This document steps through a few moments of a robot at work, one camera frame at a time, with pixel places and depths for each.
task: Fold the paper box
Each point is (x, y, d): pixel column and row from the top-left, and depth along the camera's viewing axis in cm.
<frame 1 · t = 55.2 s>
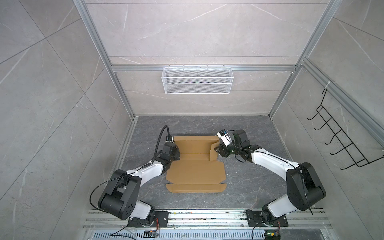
left hand: (175, 147, 92), fingers closed
right hand: (218, 145, 90), fingers open
brown cardboard box blank: (195, 173, 89), point 2 cm above the table

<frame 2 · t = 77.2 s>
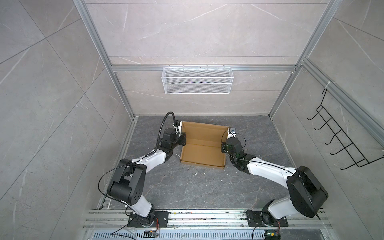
left hand: (185, 129, 91), fingers closed
right hand: (225, 137, 89), fingers closed
brown cardboard box blank: (200, 145, 105), on the table

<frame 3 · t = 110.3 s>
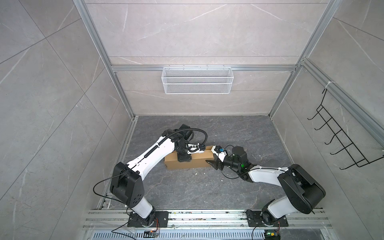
left hand: (187, 151, 83), fingers open
right hand: (209, 154, 86), fingers open
brown cardboard box blank: (171, 161, 79), point 16 cm above the table

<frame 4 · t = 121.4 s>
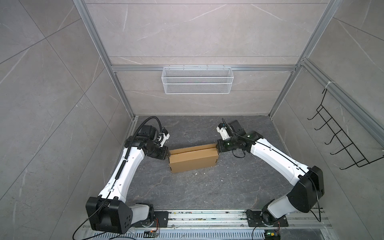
left hand: (166, 151, 78), fingers open
right hand: (216, 145, 82), fingers closed
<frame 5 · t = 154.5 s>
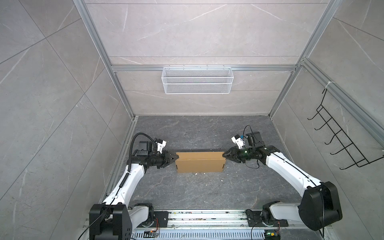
left hand: (176, 155, 80), fingers open
right hand: (224, 155, 81), fingers open
brown cardboard box blank: (200, 162, 82), point 13 cm above the table

